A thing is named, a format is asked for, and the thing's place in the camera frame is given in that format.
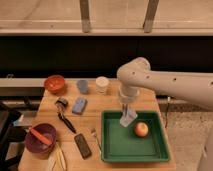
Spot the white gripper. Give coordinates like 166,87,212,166
118,85,139,113

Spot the grey blue towel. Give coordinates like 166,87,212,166
120,108,137,127

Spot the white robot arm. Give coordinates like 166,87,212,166
117,57,213,110

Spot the red bowl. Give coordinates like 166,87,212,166
44,75,65,94

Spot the purple bowl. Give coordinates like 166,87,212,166
25,123,56,154

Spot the white cup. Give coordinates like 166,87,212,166
95,76,109,94

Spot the red yellow apple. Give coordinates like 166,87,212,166
134,122,149,137

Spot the blue grey cup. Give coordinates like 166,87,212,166
77,80,88,94

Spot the blue sponge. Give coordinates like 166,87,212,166
72,97,87,114

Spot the metal fork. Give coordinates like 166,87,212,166
91,128,102,155

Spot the green plastic tray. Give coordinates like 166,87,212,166
101,111,170,163

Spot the orange carrot stick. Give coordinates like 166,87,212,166
29,128,52,146

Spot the black chair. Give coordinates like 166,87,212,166
0,101,27,171

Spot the black handled brush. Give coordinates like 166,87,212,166
55,97,77,134

